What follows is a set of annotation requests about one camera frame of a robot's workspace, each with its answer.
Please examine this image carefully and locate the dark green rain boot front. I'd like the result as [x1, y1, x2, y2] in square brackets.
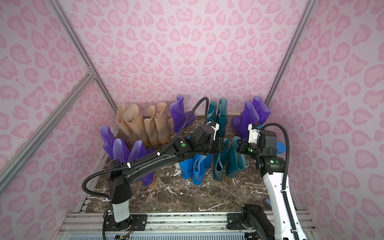
[216, 99, 228, 138]

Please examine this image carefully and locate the blue rain boot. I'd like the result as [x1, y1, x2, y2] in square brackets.
[193, 155, 212, 186]
[179, 159, 194, 180]

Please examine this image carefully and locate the right aluminium corner post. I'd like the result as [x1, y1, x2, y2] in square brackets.
[265, 0, 319, 108]

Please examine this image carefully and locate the small blue grey box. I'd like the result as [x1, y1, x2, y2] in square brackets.
[263, 196, 272, 210]

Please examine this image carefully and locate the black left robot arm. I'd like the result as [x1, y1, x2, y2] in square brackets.
[108, 121, 226, 224]

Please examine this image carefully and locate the aluminium corner frame post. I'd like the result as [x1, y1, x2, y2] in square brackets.
[1, 1, 117, 193]

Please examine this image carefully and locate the blue capped clear bottle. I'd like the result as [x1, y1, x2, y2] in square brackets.
[276, 142, 287, 156]

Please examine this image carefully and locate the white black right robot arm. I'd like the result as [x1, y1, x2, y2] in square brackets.
[237, 124, 307, 240]

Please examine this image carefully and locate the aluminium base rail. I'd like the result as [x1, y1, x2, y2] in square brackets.
[58, 210, 319, 240]

